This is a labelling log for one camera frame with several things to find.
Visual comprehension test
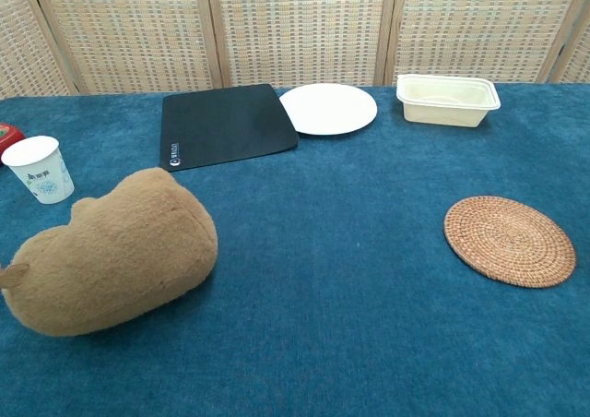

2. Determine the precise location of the brown capybara plush toy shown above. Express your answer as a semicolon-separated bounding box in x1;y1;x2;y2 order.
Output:
0;166;219;338

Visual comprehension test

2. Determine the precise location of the blue table cloth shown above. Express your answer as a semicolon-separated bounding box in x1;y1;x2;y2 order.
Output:
0;82;590;417

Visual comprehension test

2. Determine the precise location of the small white paper cup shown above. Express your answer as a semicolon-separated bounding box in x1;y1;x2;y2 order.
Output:
0;135;76;205

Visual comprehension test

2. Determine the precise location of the white round paper plate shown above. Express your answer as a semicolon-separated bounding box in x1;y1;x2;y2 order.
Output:
278;82;379;137

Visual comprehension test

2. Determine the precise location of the red ketchup squeeze bottle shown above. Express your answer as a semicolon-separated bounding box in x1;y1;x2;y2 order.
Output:
0;122;25;160

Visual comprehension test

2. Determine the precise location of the cream rectangular food container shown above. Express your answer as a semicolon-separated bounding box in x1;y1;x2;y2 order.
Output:
395;73;502;127

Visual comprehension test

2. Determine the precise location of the woven folding screen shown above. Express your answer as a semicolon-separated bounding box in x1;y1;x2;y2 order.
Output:
0;0;590;100

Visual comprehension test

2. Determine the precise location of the round woven rattan coaster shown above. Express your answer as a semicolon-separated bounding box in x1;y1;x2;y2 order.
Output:
443;195;577;290

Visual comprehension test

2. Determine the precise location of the black mouse pad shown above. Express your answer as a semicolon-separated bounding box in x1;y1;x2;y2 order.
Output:
159;83;300;173

